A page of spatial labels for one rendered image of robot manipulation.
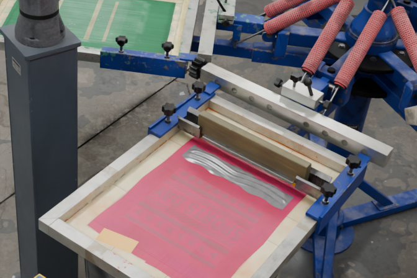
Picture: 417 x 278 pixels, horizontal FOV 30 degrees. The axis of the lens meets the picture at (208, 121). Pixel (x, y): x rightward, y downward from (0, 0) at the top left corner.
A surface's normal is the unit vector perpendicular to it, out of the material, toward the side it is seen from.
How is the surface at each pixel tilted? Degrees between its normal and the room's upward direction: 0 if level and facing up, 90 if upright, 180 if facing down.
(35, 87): 90
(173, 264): 0
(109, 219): 0
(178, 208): 0
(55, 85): 90
